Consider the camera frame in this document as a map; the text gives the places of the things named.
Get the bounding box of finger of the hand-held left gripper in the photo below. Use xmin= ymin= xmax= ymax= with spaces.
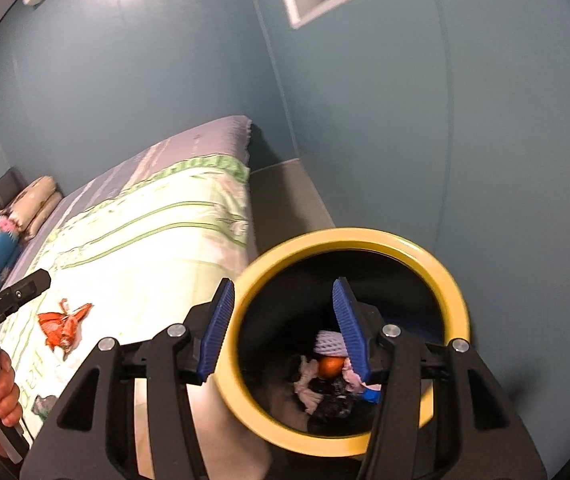
xmin=0 ymin=268 xmax=52 ymax=313

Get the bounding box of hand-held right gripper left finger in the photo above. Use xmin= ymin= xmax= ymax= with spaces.
xmin=20 ymin=277 xmax=236 ymax=480

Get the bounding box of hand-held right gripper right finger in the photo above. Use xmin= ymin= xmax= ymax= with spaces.
xmin=332 ymin=276 xmax=548 ymax=480

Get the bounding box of orange mandarin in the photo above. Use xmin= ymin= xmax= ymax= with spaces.
xmin=319 ymin=356 xmax=344 ymax=378

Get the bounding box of torn orange snack wrapper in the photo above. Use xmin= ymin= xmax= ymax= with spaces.
xmin=37 ymin=299 xmax=93 ymax=361

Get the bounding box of white pink cloth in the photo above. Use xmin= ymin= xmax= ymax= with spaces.
xmin=292 ymin=355 xmax=323 ymax=413

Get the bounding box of black sock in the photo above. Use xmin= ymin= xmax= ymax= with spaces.
xmin=307 ymin=377 xmax=358 ymax=423

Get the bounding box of yellow-rimmed black bin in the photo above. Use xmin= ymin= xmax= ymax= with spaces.
xmin=213 ymin=227 xmax=470 ymax=458

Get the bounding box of beige floral pillow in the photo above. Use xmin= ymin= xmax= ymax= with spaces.
xmin=12 ymin=176 xmax=58 ymax=226
xmin=27 ymin=192 xmax=63 ymax=236

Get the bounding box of grey padded headboard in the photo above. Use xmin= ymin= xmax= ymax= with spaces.
xmin=0 ymin=167 xmax=28 ymax=211

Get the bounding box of green patterned quilt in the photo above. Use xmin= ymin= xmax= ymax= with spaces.
xmin=0 ymin=157 xmax=258 ymax=441

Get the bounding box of bed with purple sheet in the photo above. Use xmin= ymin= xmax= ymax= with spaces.
xmin=0 ymin=115 xmax=266 ymax=480

